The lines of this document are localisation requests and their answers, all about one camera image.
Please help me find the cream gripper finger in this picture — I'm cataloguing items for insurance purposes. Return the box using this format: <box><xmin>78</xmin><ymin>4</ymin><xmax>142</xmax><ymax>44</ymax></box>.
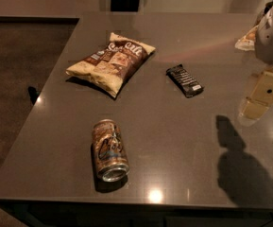
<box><xmin>238</xmin><ymin>65</ymin><xmax>273</xmax><ymax>126</ymax></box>

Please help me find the orange soda can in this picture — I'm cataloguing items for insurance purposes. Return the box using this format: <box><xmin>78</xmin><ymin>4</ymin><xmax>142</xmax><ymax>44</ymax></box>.
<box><xmin>93</xmin><ymin>119</ymin><xmax>129</xmax><ymax>183</ymax></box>

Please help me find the snack jar with black lid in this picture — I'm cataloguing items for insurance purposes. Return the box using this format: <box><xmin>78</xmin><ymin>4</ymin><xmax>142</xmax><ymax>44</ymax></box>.
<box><xmin>235</xmin><ymin>2</ymin><xmax>273</xmax><ymax>51</ymax></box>

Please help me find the black candy bar wrapper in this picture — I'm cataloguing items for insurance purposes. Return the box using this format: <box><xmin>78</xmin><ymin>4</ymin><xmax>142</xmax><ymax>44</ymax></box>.
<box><xmin>166</xmin><ymin>64</ymin><xmax>204</xmax><ymax>98</ymax></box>

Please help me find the chip bag white and brown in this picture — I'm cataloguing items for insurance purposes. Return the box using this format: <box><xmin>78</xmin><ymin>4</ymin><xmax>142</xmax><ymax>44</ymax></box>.
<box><xmin>66</xmin><ymin>32</ymin><xmax>156</xmax><ymax>98</ymax></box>

